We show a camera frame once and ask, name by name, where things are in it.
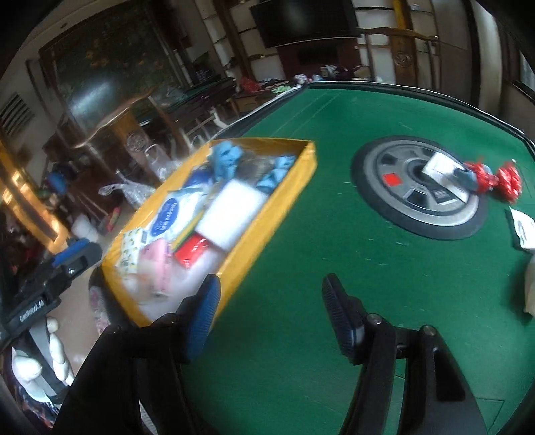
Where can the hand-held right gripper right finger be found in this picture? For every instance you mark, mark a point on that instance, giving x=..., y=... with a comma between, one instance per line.
x=342, y=318

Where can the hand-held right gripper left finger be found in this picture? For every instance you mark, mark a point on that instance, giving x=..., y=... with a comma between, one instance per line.
x=202, y=318

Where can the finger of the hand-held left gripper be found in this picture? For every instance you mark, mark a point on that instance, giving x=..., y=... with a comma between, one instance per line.
x=75, y=251

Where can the yellow cardboard box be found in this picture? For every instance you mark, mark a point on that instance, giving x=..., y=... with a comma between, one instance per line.
x=267, y=234

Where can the blue knitted towel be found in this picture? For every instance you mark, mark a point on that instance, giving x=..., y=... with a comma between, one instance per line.
x=223, y=157

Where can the pink soft pack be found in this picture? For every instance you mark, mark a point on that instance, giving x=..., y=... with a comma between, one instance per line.
x=156, y=263

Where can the person's left hand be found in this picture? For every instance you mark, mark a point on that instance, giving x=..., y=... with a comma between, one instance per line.
x=58, y=351

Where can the white roll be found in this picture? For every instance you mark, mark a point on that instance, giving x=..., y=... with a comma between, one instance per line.
x=83, y=229

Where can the yellow printed tissue pack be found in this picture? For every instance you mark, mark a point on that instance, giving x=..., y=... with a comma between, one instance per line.
x=133, y=251

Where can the red packet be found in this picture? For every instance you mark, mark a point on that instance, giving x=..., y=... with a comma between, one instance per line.
x=190, y=251

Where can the blue container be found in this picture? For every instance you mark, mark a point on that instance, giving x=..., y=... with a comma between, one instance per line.
x=58, y=182

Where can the clear plastic bag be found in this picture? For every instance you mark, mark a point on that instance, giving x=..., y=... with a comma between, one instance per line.
x=161, y=161
x=129, y=194

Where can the white pack blue round label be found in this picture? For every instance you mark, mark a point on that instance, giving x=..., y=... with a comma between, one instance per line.
x=171, y=217

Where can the white foam block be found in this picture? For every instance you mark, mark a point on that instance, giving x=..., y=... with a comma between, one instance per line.
x=234, y=213

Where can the carved wooden chair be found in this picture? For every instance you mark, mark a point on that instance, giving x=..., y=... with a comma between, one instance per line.
x=401, y=56
x=133, y=142

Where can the light blue cloth bundle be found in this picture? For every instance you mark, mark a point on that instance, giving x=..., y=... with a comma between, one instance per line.
x=271, y=175

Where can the grey knitted sock pair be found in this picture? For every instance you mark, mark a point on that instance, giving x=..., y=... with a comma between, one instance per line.
x=253, y=167

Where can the round table centre panel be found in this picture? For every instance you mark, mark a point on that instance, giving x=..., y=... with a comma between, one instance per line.
x=378, y=163

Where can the white card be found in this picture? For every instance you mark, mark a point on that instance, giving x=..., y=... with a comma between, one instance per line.
x=439, y=167

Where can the pale cloth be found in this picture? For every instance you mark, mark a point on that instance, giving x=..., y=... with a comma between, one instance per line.
x=530, y=284

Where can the large dark painting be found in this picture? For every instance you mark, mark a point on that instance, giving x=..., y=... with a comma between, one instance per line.
x=104, y=62

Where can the folded green table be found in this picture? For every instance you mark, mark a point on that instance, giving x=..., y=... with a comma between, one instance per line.
x=200, y=96

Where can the red patterned sock bundle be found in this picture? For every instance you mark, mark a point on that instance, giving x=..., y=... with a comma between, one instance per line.
x=510, y=182
x=482, y=175

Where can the white printed packet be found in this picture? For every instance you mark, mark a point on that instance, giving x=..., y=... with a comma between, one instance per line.
x=524, y=228

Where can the green cloth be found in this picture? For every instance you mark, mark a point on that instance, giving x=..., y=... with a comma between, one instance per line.
x=281, y=89

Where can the red cloth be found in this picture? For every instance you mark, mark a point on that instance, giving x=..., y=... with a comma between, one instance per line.
x=250, y=83

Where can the black television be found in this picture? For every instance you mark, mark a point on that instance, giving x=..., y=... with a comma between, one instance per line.
x=301, y=21

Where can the wall vent grille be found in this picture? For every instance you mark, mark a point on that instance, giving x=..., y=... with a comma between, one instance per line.
x=14, y=115

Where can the white chair frame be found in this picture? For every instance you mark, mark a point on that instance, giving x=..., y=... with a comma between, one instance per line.
x=215, y=117

